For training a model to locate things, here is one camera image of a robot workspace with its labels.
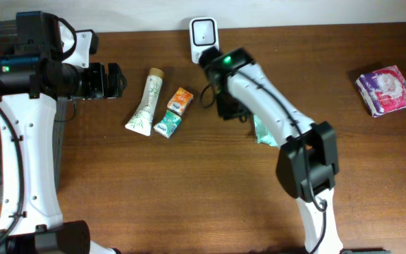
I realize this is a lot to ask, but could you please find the teal wet wipes pack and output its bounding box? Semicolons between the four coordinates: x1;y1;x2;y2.
253;115;278;147

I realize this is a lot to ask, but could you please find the white tube with brown cap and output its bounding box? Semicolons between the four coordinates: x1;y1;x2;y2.
125;68;164;136

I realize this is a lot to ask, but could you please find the pink purple tissue pack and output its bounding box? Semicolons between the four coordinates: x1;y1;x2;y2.
355;65;406;118

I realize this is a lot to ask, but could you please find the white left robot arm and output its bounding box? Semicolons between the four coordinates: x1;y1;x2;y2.
0;11;127;253

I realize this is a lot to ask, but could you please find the green small tissue pack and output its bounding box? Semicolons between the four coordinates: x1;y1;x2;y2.
154;110;182;138

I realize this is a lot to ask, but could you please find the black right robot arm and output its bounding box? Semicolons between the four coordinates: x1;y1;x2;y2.
198;47;343;253

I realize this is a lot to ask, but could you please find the orange small tissue pack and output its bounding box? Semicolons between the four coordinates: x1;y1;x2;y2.
167;87;194;116

